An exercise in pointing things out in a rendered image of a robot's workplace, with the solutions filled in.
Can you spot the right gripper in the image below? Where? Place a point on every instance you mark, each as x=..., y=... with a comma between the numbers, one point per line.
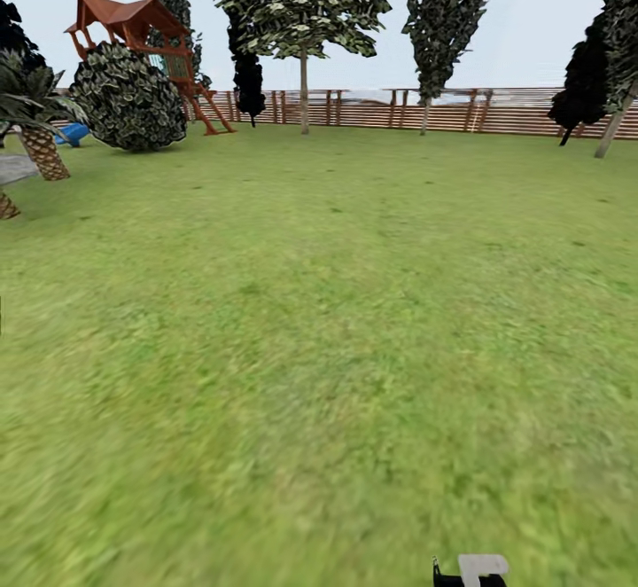
x=490, y=580

